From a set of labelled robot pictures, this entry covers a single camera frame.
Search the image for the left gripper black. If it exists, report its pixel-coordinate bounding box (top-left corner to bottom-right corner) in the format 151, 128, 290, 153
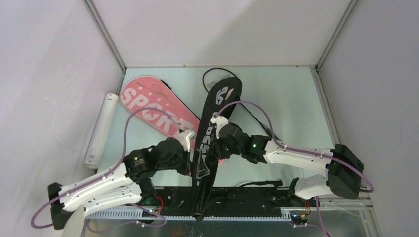
158, 145, 210, 178

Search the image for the black racket bag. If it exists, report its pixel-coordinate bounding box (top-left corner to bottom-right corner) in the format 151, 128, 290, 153
191, 77, 242, 222

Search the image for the black racket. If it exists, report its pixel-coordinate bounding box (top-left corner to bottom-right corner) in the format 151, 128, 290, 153
202, 67, 280, 140

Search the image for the pink SPORT racket bag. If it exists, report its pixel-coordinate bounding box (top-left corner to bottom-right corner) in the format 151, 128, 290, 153
120, 76, 200, 137

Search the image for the white shuttlecock tube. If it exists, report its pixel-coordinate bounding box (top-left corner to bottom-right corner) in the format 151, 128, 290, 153
83, 93, 119, 169

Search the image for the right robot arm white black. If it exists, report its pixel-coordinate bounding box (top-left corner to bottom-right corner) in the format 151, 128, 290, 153
216, 123, 364, 206

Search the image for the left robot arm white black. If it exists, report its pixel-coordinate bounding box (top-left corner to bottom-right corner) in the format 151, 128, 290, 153
48, 138, 202, 230

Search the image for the left controller board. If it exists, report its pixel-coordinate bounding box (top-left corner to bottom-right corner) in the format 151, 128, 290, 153
142, 210, 157, 218

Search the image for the controller board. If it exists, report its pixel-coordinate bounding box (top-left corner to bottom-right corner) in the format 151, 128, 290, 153
142, 210, 157, 218
290, 214, 310, 226

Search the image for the right controller board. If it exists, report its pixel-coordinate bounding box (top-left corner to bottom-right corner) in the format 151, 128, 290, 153
290, 214, 310, 226

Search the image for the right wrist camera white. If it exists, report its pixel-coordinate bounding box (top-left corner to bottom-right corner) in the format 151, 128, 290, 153
210, 116, 229, 139

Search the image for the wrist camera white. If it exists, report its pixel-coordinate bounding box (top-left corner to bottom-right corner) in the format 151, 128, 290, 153
210, 116, 229, 139
174, 130, 196, 152

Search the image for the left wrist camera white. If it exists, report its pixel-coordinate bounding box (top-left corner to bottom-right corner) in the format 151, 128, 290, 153
174, 130, 196, 152

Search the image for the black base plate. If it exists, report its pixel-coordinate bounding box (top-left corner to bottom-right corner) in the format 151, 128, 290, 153
126, 186, 320, 217

